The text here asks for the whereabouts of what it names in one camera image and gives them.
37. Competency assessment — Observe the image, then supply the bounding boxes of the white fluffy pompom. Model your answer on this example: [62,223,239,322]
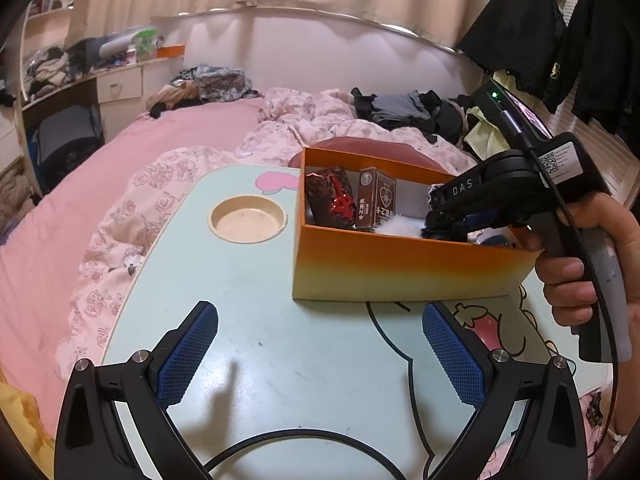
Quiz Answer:
[374,214,423,238]

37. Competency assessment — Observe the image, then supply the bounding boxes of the brown playing card box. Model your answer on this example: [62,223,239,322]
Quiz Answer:
[355,167,397,231]

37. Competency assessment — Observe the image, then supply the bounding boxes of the dark red foil snack pack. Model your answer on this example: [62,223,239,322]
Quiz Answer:
[305,166,356,230]

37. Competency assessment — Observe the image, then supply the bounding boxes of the orange gradient cardboard box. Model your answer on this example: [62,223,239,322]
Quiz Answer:
[292,146,537,301]

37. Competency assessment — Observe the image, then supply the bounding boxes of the black glossy cloth item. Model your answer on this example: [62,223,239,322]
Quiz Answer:
[421,183,469,243]

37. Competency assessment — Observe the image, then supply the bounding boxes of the person's right hand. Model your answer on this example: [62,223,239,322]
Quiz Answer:
[519,192,640,328]

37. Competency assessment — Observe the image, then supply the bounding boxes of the lime green garment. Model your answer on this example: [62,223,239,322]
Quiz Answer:
[463,96,510,160]

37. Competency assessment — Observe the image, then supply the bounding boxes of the pile of dark clothes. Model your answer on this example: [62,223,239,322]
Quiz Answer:
[350,88,477,144]

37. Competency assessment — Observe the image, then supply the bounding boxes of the dark red cushion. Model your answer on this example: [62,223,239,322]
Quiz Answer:
[314,136,442,170]

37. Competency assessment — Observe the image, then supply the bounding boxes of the hanging black jacket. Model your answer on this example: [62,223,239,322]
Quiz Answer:
[544,0,639,148]
[457,0,566,99]

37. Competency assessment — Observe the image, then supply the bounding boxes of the pink floral duvet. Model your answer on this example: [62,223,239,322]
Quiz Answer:
[54,86,478,380]

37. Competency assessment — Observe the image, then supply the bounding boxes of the mint green lap table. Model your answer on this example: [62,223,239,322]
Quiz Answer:
[98,164,614,480]

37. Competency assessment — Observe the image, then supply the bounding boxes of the patterned grey clothes pile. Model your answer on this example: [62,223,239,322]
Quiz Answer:
[170,64,260,103]

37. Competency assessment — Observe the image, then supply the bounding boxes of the white desk with drawer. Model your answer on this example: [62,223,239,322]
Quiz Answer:
[22,56,183,143]

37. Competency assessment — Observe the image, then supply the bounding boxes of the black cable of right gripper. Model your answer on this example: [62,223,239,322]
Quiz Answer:
[499,109,622,441]

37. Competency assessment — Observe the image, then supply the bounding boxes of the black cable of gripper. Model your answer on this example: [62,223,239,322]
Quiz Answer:
[204,428,409,480]
[499,109,622,441]

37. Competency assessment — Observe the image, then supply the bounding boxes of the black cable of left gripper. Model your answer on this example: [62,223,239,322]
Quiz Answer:
[204,428,409,480]

